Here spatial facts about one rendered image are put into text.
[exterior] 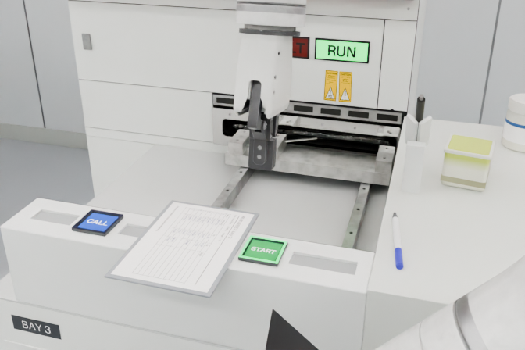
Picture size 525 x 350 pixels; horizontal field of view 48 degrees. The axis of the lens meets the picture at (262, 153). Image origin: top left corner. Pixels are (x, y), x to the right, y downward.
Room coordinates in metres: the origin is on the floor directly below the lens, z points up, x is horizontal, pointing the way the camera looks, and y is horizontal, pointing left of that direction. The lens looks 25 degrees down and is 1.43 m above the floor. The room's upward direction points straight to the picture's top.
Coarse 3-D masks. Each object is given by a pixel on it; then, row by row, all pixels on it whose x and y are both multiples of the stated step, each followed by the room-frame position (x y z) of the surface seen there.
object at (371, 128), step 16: (224, 112) 1.30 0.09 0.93; (224, 128) 1.32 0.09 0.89; (320, 128) 1.24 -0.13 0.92; (336, 128) 1.23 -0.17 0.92; (352, 128) 1.22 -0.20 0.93; (368, 128) 1.21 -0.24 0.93; (384, 128) 1.20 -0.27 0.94; (400, 128) 1.19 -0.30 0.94; (224, 144) 1.30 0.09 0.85; (288, 144) 1.26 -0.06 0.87; (304, 144) 1.25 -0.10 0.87
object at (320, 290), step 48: (48, 240) 0.73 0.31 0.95; (96, 240) 0.72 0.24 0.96; (288, 240) 0.72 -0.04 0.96; (48, 288) 0.73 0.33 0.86; (96, 288) 0.71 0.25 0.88; (144, 288) 0.69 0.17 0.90; (240, 288) 0.64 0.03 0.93; (288, 288) 0.63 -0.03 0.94; (336, 288) 0.61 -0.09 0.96; (192, 336) 0.67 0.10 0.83; (240, 336) 0.65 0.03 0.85; (336, 336) 0.61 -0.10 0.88
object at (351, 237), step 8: (360, 184) 1.10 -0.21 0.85; (368, 184) 1.09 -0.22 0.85; (360, 192) 1.06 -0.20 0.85; (368, 192) 1.06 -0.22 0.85; (360, 200) 1.03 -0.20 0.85; (360, 208) 1.00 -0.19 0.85; (352, 216) 0.96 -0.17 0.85; (360, 216) 0.96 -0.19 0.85; (352, 224) 0.94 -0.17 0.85; (360, 224) 0.96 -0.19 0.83; (352, 232) 0.91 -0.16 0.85; (344, 240) 0.88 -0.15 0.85; (352, 240) 0.88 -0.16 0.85
